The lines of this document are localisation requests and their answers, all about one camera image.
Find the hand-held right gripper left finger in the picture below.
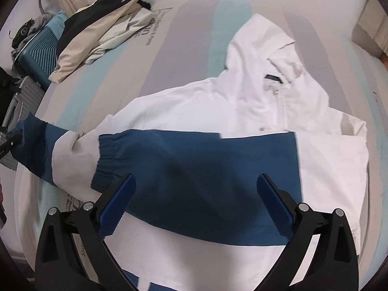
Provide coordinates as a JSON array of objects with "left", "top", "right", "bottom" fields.
[{"left": 35, "top": 173, "right": 137, "bottom": 291}]

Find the white and blue hooded jacket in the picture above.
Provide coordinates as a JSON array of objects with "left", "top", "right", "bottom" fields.
[{"left": 15, "top": 14, "right": 369, "bottom": 291}]

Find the light blue cloth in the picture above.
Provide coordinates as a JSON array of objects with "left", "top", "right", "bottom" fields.
[{"left": 48, "top": 10, "right": 69, "bottom": 34}]

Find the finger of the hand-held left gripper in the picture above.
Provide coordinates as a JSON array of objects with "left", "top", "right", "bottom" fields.
[{"left": 0, "top": 131, "right": 24, "bottom": 159}]

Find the teal ribbed suitcase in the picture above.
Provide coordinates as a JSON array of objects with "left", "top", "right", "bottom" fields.
[{"left": 14, "top": 26, "right": 65, "bottom": 90}]

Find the black and beige jacket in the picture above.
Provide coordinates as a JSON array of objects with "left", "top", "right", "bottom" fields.
[{"left": 48, "top": 0, "right": 152, "bottom": 83}]

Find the silver ribbed suitcase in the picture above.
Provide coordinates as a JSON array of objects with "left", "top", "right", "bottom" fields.
[{"left": 0, "top": 76, "right": 47, "bottom": 134}]

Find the grey cloth bundle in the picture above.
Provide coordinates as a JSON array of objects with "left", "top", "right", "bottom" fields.
[{"left": 10, "top": 14, "right": 57, "bottom": 58}]

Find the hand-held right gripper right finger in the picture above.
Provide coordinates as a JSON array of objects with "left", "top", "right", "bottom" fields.
[{"left": 256, "top": 173, "right": 360, "bottom": 291}]

